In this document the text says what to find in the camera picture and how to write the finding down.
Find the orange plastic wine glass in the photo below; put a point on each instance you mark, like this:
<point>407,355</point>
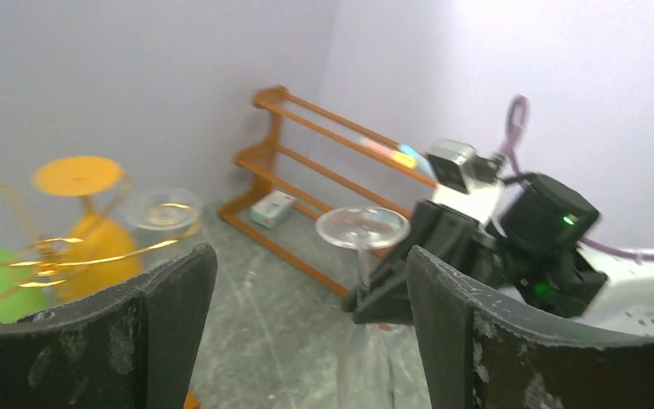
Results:
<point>99,184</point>

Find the small white box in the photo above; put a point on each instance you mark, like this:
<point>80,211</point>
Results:
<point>270,210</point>

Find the clear wine glass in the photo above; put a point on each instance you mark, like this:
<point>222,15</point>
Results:
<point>164,214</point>
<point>365,375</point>

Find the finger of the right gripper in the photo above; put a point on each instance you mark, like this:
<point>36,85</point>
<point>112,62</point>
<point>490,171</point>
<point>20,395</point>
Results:
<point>393,263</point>
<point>388,303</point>

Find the light blue highlighter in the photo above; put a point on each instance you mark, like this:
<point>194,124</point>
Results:
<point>421,162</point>

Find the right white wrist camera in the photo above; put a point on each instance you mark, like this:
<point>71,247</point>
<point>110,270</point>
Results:
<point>466,182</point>

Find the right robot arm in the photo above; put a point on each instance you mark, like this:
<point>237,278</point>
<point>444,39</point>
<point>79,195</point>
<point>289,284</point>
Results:
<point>613,290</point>

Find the orange wooden shelf rack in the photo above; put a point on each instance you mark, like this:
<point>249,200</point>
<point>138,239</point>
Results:
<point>260,159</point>

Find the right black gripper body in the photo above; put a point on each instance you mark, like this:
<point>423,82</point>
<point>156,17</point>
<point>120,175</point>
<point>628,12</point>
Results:
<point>461,242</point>

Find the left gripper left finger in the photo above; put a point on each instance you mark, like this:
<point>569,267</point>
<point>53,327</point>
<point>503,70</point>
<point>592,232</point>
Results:
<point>131,345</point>

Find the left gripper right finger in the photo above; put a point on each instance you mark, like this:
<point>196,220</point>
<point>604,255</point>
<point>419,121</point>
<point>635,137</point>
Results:
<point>483,349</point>

